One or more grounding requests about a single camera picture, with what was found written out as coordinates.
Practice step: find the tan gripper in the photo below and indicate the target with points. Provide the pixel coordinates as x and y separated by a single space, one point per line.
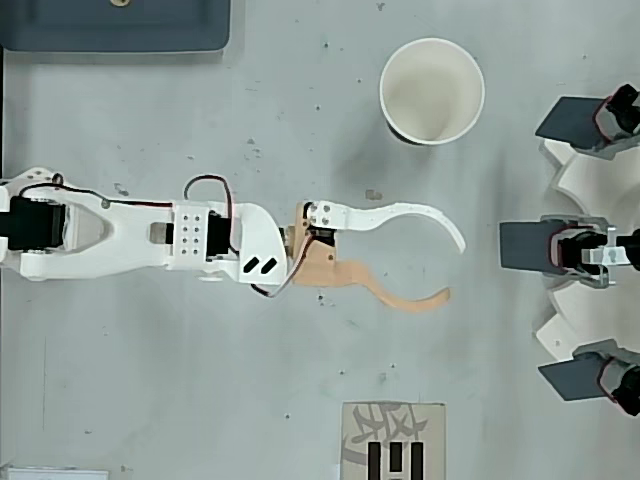
320 267

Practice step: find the black paper cup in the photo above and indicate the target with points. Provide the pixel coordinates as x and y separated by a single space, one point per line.
430 90

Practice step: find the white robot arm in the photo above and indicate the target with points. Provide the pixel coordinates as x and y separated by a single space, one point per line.
125 235

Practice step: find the grey paddle actuator unit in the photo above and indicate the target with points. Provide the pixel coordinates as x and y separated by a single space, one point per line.
522 245
565 120
570 380

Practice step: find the cardboard card with black bars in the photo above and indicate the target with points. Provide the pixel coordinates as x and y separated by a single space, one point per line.
360 450

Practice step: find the white round machine base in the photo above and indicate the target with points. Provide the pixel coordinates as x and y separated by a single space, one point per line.
580 180

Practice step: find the dark blue tray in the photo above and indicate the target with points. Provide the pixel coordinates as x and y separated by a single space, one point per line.
115 25

